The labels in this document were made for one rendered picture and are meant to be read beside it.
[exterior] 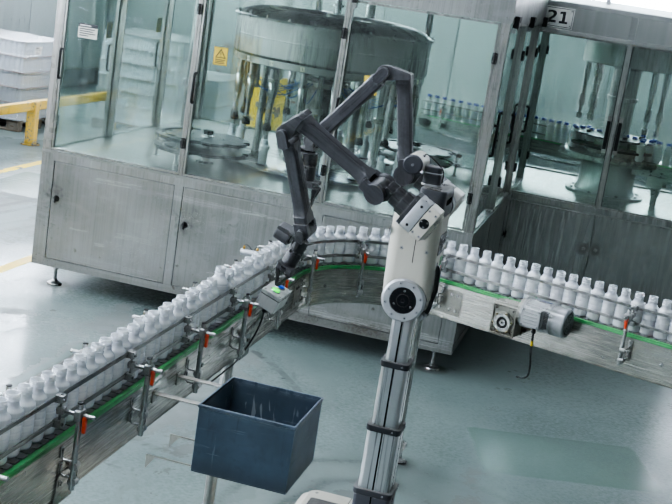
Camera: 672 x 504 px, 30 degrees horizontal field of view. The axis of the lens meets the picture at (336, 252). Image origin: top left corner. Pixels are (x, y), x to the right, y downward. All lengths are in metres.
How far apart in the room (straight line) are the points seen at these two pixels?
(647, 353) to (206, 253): 3.38
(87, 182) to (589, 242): 3.63
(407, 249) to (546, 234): 4.95
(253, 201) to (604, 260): 2.86
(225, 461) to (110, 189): 4.37
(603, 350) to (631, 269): 3.89
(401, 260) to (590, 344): 1.32
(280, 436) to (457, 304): 2.07
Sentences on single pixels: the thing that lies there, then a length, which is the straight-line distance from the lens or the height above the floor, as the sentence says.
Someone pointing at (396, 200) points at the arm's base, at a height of 1.56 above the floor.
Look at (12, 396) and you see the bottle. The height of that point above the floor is 1.16.
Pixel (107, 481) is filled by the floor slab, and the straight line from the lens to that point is 5.60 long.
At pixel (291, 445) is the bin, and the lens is 3.80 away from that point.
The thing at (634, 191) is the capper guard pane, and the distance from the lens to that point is 9.24.
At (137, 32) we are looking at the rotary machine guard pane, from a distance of 7.93.
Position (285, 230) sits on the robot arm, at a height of 1.35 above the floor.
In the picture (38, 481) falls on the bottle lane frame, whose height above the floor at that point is 0.91.
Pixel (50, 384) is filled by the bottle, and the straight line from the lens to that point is 3.34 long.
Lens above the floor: 2.29
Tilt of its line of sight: 13 degrees down
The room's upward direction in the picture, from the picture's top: 9 degrees clockwise
